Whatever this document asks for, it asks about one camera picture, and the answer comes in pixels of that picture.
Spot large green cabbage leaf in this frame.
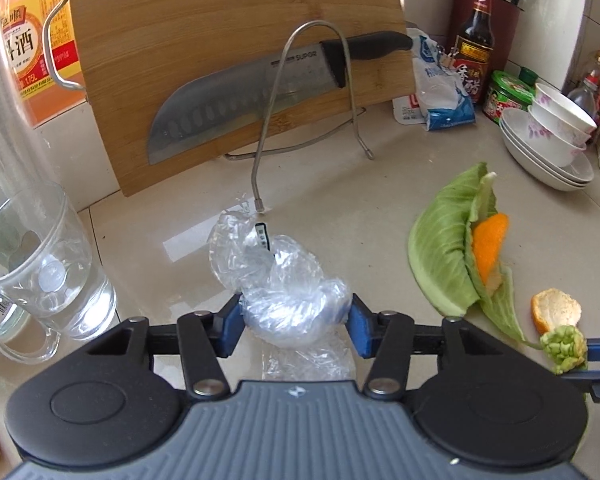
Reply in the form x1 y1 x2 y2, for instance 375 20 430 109
408 162 498 318

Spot orange cooking wine jug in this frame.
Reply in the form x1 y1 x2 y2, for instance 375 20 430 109
0 0 88 128

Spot green lid jar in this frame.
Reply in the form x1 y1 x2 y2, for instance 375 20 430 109
482 70 537 126

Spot curled orange peel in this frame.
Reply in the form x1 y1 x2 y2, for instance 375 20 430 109
471 212 510 293

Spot wooden cutting board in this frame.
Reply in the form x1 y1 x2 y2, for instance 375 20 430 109
66 0 416 197

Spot white plate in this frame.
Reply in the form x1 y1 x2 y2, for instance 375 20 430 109
510 155 593 192
502 140 595 187
499 108 595 181

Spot metal wire handle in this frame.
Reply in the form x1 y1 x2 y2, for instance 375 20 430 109
41 0 87 92

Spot wide orange peel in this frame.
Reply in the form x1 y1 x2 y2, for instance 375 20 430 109
531 287 583 335

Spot white floral bowl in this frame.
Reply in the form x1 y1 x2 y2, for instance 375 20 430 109
526 122 588 168
527 105 593 150
534 82 599 136

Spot thin green cabbage leaf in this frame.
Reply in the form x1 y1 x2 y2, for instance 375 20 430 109
462 171 588 376

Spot dark vinegar bottle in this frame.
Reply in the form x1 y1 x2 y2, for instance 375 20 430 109
452 0 496 106

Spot black-handled kitchen knife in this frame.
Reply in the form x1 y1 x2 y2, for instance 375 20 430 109
146 31 415 165

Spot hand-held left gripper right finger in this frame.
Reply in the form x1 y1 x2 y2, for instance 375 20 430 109
346 292 511 403

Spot clear plastic wrap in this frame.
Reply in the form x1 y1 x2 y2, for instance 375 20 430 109
208 192 354 381

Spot clear bottle red cap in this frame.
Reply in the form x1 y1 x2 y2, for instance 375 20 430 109
566 71 600 121

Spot metal wire board rack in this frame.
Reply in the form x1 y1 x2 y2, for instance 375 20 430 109
224 20 376 213

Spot clear glass mug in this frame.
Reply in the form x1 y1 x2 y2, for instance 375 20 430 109
0 180 118 365

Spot metal binder clip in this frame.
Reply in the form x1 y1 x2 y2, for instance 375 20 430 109
437 45 461 69

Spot dark red knife block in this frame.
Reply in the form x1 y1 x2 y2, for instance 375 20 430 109
447 0 523 86

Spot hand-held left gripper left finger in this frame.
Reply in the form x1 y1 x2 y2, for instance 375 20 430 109
85 294 244 404

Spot blue and white salt bag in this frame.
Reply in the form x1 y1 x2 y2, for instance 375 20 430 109
392 27 477 132

